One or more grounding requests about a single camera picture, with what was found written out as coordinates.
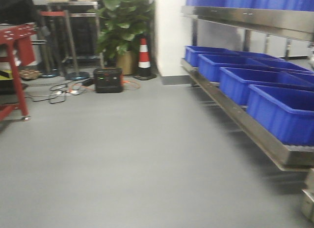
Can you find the orange white traffic cone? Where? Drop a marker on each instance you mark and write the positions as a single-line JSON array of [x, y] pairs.
[[144, 66]]

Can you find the black portable power station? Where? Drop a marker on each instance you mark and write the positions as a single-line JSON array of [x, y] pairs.
[[108, 80]]

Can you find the blue bin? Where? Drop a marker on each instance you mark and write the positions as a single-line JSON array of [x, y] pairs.
[[210, 65], [287, 113], [234, 82], [192, 54]]

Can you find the green potted plant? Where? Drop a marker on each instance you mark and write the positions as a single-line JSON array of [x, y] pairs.
[[122, 24]]

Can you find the red metal cart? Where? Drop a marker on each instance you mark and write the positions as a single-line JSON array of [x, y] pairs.
[[17, 37]]

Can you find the stanchion post with base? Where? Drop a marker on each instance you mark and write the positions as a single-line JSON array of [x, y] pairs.
[[76, 75]]

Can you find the lower steel shelf rail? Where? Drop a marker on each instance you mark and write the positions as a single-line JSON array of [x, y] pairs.
[[285, 157]]

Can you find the stainless steel shelf rail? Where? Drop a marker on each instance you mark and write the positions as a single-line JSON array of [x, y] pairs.
[[297, 25]]

